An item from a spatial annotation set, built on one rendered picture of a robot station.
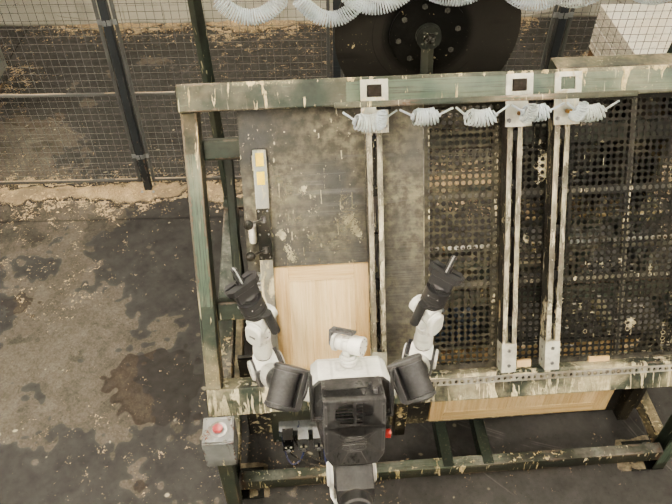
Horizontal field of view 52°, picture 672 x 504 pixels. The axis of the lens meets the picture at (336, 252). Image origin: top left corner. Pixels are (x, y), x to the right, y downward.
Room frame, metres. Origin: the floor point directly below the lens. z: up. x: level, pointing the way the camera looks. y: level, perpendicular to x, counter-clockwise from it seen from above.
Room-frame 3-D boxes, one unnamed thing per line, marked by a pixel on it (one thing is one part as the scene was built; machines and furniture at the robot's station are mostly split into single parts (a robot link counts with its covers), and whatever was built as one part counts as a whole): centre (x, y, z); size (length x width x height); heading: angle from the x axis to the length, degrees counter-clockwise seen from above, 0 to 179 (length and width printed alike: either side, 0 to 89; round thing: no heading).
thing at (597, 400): (1.86, -0.91, 0.53); 0.90 x 0.02 x 0.55; 94
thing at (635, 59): (2.56, -1.26, 1.38); 0.70 x 0.15 x 0.85; 94
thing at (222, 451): (1.36, 0.45, 0.84); 0.12 x 0.12 x 0.18; 4
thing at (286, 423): (1.47, 0.02, 0.69); 0.50 x 0.14 x 0.24; 94
